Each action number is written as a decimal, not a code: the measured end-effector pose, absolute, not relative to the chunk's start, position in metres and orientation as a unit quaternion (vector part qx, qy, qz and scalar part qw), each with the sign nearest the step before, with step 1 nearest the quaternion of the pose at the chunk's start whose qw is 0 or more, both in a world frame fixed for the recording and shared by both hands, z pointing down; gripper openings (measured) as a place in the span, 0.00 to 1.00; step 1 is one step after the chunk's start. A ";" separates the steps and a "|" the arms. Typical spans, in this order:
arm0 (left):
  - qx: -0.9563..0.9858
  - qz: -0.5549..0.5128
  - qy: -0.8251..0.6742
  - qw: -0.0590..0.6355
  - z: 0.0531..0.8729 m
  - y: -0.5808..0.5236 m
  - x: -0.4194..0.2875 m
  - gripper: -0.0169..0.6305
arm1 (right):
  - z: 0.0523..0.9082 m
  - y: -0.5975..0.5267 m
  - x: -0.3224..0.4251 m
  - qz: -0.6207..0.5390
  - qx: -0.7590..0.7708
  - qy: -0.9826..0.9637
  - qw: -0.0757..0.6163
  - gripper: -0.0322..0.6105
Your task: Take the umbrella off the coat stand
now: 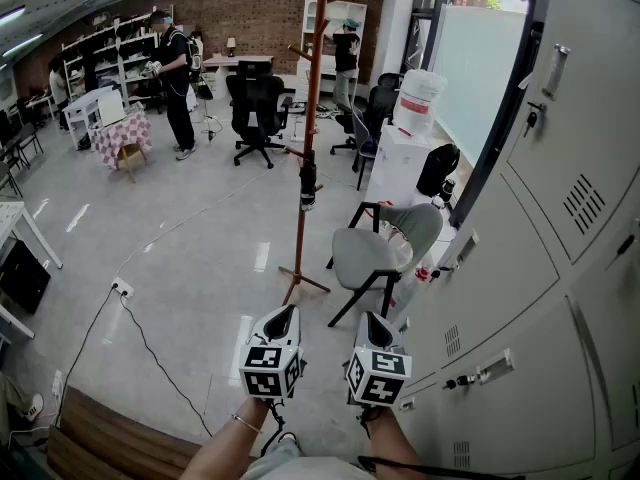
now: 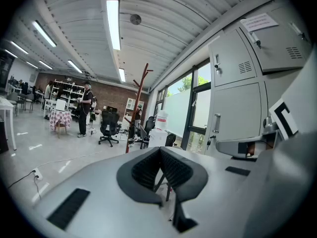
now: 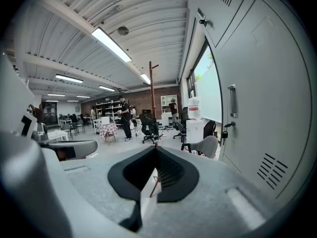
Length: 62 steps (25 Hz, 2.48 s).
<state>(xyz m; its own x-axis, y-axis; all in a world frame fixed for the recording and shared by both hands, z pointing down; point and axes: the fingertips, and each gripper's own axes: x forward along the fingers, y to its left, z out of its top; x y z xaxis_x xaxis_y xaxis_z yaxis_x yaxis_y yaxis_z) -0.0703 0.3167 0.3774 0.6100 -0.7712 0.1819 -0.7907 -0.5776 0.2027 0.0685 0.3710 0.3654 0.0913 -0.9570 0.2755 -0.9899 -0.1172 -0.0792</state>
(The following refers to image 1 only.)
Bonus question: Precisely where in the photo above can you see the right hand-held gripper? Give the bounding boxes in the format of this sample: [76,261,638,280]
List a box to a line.
[344,311,414,407]

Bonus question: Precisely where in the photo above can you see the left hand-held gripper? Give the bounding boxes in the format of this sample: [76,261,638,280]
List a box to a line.
[238,303,306,401]

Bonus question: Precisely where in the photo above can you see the black folding umbrella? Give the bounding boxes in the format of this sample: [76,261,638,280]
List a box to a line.
[298,150,324,213]

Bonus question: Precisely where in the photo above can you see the brown wooden coat rack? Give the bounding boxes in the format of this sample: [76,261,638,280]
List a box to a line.
[277,0,354,307]

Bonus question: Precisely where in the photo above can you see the person's right forearm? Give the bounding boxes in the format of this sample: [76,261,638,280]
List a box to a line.
[366,405,432,480]

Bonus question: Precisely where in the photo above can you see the person's left forearm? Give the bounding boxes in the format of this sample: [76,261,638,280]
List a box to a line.
[177,396,282,480]

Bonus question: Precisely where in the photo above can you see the locker key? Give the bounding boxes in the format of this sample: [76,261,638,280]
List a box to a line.
[442,373,477,392]
[522,100,548,139]

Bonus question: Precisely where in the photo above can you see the grey chair with black legs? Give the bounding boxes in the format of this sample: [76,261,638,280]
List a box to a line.
[326,201,445,329]

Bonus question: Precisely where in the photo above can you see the person's light grey clothing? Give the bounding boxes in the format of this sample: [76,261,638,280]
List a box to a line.
[239,431,377,480]

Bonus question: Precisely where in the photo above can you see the white power strip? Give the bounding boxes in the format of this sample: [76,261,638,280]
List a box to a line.
[110,276,136,300]

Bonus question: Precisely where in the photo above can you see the white water dispenser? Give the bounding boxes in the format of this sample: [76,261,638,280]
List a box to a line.
[363,123,442,209]

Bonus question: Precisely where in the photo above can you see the black backpack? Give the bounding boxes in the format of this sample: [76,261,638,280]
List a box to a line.
[415,143,462,199]

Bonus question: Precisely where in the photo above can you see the grey metal locker cabinet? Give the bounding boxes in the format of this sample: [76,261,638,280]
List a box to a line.
[394,0,640,480]

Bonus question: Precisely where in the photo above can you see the wooden bench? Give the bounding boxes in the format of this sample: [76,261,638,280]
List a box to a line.
[46,385,261,480]

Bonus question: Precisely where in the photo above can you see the grey task chair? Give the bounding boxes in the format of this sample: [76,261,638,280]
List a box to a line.
[351,103,382,192]

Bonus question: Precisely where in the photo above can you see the wooden stool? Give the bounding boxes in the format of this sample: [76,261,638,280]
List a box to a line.
[117,142,149,184]

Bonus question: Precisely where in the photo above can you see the black office chair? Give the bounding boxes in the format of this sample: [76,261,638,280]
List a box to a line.
[329,71,404,157]
[225,60,295,170]

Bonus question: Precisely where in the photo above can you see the checkered cloth table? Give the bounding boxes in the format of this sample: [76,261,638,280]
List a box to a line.
[88,110,154,172]

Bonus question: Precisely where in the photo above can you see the black computer case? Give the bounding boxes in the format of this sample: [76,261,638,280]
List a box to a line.
[0,240,52,315]

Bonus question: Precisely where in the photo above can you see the white bookshelf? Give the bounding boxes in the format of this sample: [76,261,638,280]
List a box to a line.
[298,0,368,103]

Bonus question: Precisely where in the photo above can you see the white desk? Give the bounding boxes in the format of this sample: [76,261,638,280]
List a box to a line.
[202,55,275,102]

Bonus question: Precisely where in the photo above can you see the white box appliance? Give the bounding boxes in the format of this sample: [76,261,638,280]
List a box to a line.
[97,90,127,128]

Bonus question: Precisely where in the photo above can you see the white side table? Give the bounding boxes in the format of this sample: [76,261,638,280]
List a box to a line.
[62,86,117,150]

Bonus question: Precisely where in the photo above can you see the white metal shelving unit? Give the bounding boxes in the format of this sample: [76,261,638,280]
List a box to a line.
[60,5,176,105]

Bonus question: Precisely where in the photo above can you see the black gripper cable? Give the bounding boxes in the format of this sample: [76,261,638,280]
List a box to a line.
[355,405,527,480]
[258,398,300,458]

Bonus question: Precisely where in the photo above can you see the thin metal bracelet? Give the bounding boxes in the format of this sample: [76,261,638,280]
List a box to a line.
[230,413,263,435]

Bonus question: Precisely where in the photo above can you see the black power cable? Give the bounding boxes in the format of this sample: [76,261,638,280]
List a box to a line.
[53,285,117,427]
[119,295,215,439]

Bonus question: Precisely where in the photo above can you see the white floor cable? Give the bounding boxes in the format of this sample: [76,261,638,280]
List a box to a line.
[112,150,304,282]

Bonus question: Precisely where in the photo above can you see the black window frame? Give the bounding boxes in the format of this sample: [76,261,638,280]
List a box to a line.
[399,0,556,230]

